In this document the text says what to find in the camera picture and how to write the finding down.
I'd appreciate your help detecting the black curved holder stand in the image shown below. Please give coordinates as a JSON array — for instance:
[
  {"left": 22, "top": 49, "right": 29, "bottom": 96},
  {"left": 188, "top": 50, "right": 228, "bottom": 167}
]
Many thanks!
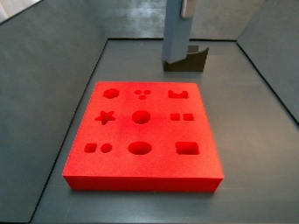
[{"left": 163, "top": 45, "right": 209, "bottom": 72}]

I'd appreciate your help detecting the red shape sorting board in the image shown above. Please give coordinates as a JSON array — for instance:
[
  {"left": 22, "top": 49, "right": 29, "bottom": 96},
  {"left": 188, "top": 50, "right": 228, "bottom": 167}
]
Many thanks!
[{"left": 62, "top": 82, "right": 224, "bottom": 193}]

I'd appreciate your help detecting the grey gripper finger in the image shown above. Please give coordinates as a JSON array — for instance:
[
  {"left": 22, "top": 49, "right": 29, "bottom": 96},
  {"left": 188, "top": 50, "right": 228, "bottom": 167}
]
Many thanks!
[{"left": 181, "top": 0, "right": 195, "bottom": 18}]

